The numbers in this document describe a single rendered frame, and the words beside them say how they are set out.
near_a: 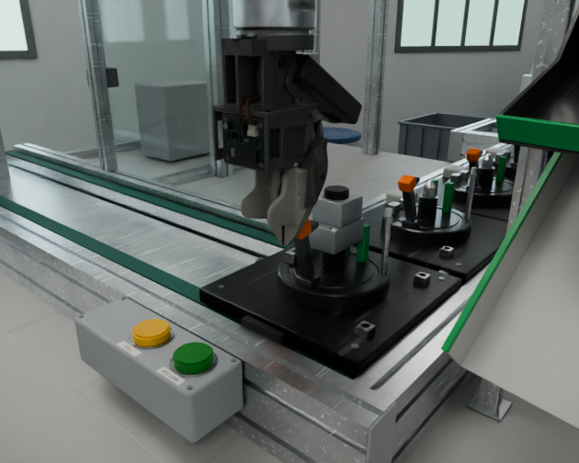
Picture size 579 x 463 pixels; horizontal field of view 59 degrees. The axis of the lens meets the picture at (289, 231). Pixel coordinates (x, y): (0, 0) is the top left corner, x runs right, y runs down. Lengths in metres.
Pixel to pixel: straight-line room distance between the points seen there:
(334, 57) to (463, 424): 3.84
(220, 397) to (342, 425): 0.13
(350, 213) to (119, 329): 0.29
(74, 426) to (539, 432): 0.51
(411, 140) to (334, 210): 2.08
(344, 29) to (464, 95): 1.34
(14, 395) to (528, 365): 0.57
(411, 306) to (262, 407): 0.21
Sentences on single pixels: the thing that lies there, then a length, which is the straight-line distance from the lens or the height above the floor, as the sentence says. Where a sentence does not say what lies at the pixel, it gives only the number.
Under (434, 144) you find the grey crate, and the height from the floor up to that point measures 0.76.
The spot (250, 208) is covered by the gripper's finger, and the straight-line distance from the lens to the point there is 0.53.
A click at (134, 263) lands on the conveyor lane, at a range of 0.80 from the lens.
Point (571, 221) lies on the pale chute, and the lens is 0.53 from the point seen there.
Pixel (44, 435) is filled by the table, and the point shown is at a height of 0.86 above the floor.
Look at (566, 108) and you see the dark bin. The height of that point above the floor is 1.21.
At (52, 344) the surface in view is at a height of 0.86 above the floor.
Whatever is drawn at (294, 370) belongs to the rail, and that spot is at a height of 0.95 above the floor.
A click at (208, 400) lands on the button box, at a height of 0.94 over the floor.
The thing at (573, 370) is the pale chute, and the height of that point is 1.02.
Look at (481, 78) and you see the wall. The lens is 5.09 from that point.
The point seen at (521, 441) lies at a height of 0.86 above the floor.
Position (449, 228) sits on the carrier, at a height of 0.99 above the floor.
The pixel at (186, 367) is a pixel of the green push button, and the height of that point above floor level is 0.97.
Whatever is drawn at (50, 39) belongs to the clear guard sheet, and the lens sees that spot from 1.85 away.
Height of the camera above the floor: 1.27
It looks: 21 degrees down
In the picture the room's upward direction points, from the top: straight up
